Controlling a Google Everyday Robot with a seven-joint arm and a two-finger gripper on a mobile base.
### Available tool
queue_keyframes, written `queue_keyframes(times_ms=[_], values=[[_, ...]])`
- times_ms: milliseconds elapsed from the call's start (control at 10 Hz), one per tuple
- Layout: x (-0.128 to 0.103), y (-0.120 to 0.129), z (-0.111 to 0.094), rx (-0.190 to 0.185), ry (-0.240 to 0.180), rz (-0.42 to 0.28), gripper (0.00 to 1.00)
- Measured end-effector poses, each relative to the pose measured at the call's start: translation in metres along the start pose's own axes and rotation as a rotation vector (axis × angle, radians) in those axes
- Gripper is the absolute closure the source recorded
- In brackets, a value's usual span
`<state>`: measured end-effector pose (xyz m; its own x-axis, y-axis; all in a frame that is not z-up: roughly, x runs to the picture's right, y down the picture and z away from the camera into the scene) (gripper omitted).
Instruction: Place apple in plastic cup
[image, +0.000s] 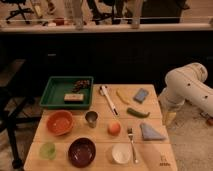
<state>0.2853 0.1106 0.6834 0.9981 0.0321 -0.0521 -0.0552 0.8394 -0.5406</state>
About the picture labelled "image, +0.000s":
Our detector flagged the green pepper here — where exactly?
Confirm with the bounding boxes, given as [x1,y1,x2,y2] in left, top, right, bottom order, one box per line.
[127,108,150,118]

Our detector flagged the orange bowl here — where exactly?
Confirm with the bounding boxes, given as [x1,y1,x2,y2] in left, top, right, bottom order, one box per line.
[46,110,73,136]

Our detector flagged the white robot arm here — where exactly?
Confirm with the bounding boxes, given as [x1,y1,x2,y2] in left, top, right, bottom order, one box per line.
[158,63,213,125]

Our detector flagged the dark side chair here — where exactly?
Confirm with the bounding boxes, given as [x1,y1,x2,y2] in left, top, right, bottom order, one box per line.
[0,60,40,169]

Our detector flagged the silver fork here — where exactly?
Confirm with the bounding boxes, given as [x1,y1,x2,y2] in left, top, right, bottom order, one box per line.
[127,127,139,164]

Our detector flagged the metal cup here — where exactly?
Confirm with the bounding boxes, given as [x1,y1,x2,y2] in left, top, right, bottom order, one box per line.
[85,111,98,128]

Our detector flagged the black office chair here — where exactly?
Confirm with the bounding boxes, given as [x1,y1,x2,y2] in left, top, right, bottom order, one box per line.
[1,0,34,24]

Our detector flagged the green plastic tray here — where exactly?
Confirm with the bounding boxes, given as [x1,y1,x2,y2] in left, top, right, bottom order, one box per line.
[40,76,93,110]

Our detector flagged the dark purple bowl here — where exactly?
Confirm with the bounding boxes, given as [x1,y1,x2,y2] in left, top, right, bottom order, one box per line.
[68,138,96,168]

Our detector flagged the green plastic cup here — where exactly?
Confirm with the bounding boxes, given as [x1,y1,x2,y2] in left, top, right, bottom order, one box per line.
[39,142,56,160]

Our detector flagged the orange apple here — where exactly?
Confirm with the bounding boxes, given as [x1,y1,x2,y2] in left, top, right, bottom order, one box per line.
[108,122,121,136]

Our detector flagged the brown grapes bunch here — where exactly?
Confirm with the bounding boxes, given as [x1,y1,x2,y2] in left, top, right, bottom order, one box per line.
[73,80,90,92]

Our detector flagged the blue folded cloth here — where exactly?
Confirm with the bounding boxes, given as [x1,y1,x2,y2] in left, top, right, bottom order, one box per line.
[140,123,166,141]

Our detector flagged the blue sponge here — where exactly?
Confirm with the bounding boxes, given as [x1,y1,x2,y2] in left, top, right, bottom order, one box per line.
[133,88,149,103]

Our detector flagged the yellow banana toy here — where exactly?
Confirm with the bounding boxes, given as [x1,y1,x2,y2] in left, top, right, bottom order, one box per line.
[116,89,129,105]

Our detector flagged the tan rectangular block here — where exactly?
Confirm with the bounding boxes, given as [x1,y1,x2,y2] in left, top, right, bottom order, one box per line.
[64,94,84,101]

